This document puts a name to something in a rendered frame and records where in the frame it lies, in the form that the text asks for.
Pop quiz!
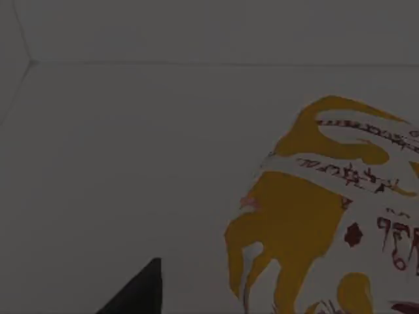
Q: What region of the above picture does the white and yellow printed packet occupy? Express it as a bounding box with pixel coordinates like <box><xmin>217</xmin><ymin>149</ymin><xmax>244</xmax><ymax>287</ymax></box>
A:
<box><xmin>223</xmin><ymin>94</ymin><xmax>419</xmax><ymax>314</ymax></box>

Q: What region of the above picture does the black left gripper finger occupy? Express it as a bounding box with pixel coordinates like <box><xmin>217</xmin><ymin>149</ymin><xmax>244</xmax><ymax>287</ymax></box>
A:
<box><xmin>94</xmin><ymin>257</ymin><xmax>163</xmax><ymax>314</ymax></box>

